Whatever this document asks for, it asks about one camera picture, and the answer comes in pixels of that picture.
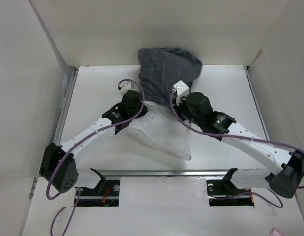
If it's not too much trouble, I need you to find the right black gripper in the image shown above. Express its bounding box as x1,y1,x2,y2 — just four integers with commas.
171,94,203,127

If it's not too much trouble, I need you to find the white pillow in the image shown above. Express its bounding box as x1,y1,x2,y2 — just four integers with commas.
127,101,191,161

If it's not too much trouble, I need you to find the dark grey checked pillowcase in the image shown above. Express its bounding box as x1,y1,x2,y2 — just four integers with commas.
138,47,203,106

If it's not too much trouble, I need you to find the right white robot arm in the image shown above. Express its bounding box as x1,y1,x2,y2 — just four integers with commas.
169,89,304,199

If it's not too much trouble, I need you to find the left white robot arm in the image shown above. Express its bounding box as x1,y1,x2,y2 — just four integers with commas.
39,90,147,195

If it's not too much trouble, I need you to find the pink object at corner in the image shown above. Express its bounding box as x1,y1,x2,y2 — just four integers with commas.
270,227,285,236

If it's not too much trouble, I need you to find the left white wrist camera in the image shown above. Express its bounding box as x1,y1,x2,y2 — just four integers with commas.
117,80,135,96

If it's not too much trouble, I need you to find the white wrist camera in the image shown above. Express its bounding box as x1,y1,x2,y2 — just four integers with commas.
173,80,190,105
117,80,135,96

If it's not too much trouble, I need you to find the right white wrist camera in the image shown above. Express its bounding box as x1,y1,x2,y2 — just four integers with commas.
173,80,190,105

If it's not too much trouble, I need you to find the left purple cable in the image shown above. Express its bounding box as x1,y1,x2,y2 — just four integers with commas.
45,78,145,236

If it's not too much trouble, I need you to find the purple cable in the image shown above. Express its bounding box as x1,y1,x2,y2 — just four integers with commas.
45,78,145,236
169,89,304,209

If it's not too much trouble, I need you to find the aluminium rail at table front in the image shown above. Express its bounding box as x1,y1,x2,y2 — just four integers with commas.
47,168,273,177

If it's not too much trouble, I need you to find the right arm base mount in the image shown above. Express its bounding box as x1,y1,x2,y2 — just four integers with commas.
206,168,254,207

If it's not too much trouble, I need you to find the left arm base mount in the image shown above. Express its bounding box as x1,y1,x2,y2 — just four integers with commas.
74,168,120,207

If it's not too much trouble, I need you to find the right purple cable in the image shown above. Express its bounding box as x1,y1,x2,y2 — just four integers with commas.
169,89,304,209

